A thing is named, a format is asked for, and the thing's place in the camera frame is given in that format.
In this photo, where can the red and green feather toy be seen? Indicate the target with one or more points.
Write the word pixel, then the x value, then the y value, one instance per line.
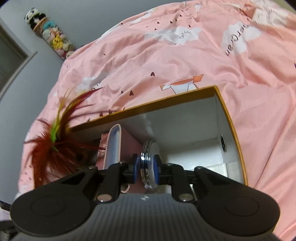
pixel 46 148

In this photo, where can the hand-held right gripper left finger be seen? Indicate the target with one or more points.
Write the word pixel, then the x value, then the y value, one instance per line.
pixel 136 170

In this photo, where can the clear tube of plush toys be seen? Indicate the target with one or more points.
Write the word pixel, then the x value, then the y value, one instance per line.
pixel 57 41

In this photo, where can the pink printed duvet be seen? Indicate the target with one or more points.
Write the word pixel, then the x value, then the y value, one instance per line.
pixel 161 58

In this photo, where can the panda plush toy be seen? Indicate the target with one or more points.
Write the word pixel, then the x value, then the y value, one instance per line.
pixel 34 16

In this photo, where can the window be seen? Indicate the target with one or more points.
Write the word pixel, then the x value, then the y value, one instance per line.
pixel 9 58

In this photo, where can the pink case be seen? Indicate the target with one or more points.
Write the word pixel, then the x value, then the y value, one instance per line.
pixel 129 143

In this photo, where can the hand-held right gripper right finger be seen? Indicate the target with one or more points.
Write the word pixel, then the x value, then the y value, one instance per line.
pixel 156 171

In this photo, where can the orange cardboard box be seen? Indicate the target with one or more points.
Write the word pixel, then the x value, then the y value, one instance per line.
pixel 185 125

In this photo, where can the round compact mirror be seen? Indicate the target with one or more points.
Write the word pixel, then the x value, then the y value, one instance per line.
pixel 148 150

